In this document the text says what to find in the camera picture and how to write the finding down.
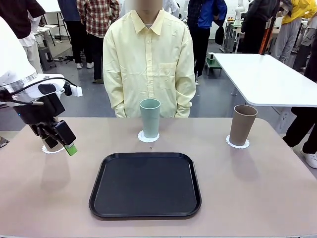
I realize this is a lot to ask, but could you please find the black bag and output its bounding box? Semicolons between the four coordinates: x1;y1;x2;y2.
214;25;225;46

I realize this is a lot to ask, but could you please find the white lace coaster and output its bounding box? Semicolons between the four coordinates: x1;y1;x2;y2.
41;143;68;155
137;130;160;143
225;134;250;150

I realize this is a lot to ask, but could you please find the person's right forearm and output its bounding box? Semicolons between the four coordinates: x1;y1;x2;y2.
105;81;127;119

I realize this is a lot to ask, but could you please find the orange and black pole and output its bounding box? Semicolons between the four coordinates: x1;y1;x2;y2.
258;9;277;56

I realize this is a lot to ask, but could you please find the small green rack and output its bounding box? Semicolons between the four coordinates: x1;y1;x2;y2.
205;52;223;76

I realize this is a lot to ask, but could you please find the person with white shoes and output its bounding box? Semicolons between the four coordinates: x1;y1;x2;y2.
282;59;317;169

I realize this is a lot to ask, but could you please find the mint green cup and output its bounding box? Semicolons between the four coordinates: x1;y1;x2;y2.
139;98;161;139

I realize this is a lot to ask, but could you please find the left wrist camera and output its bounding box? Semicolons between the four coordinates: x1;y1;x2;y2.
64;83;83;98

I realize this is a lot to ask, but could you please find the person in yellow shirt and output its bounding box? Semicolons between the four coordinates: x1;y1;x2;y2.
103;2;197;119

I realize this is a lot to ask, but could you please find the person in plaid shirt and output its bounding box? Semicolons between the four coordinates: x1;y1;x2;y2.
76;0;121;84

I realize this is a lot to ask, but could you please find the person in navy top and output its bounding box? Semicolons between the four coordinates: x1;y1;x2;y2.
58;0;95;69

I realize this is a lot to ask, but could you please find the grey step stool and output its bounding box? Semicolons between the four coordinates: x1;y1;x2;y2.
37;46;57;72

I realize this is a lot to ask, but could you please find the person in maroon top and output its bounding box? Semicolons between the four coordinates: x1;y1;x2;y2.
0;0;47;74

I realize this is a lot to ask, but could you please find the white background table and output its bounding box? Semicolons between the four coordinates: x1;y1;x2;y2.
212;52;317;134

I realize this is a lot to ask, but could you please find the whiteboard on easel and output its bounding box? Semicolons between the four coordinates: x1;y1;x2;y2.
37;0;62;48

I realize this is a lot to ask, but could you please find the person in white coat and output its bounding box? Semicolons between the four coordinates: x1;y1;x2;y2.
164;0;181;18

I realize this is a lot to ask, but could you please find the person's left forearm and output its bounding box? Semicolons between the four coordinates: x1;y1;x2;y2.
174;81;197;119

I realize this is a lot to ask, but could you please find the person in blue jacket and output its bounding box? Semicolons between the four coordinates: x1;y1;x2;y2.
187;0;228;86

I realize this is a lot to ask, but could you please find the person in dark coat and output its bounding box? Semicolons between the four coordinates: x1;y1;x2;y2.
240;0;282;54

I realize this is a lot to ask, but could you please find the grey framed background desk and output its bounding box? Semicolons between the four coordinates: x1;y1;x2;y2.
222;21;243;54

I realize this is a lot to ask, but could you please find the person in yellow top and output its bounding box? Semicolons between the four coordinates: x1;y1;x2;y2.
271;0;317;64

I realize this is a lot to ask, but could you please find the person in grey jacket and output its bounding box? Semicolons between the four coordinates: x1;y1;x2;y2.
293;23;315;72

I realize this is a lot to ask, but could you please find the black plastic tray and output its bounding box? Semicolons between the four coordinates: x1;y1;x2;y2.
88;152;203;220

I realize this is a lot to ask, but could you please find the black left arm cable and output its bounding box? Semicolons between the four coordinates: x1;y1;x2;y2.
0;76;77;106

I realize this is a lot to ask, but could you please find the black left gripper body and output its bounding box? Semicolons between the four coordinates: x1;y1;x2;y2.
14;94;67;126

